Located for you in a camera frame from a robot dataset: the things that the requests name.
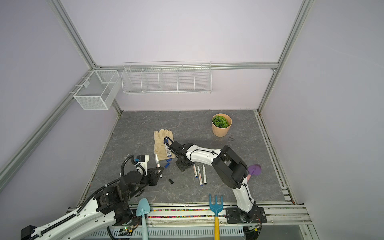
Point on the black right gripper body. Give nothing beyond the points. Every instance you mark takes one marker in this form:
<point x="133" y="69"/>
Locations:
<point x="181" y="166"/>

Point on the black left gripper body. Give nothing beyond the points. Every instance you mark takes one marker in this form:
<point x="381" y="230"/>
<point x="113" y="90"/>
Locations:
<point x="149" y="180"/>

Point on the white whiteboard marker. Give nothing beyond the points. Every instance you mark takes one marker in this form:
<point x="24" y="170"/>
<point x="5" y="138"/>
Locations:
<point x="168" y="151"/>
<point x="158" y="163"/>
<point x="204" y="175"/>
<point x="200" y="176"/>

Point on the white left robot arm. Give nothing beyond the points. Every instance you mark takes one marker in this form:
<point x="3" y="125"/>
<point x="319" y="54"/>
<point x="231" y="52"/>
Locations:
<point x="107" y="206"/>

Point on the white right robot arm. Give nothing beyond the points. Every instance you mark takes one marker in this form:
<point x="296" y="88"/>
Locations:
<point x="233" y="172"/>

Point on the cream work glove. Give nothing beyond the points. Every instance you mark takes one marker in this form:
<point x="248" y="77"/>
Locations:
<point x="159" y="146"/>

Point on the teal garden trowel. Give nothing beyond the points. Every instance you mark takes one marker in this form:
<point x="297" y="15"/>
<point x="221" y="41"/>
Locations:
<point x="142" y="210"/>

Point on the terracotta pot with green plant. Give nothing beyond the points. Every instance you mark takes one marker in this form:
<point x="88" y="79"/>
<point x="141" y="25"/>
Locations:
<point x="221" y="124"/>

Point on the purple pink small shovel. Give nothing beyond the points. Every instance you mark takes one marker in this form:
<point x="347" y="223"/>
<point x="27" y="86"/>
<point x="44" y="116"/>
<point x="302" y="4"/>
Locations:
<point x="254" y="170"/>

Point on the small white mesh basket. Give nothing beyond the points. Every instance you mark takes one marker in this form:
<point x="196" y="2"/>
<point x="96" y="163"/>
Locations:
<point x="99" y="90"/>

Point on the teal fork yellow handle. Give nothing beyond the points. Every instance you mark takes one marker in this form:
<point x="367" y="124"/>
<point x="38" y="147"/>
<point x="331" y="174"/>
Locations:
<point x="216" y="208"/>

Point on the aluminium front rail base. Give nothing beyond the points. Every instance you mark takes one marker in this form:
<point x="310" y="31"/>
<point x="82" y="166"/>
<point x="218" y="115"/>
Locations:
<point x="283" y="221"/>

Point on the long white wire basket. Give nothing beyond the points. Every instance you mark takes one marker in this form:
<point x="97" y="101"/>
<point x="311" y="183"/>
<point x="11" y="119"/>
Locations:
<point x="167" y="77"/>

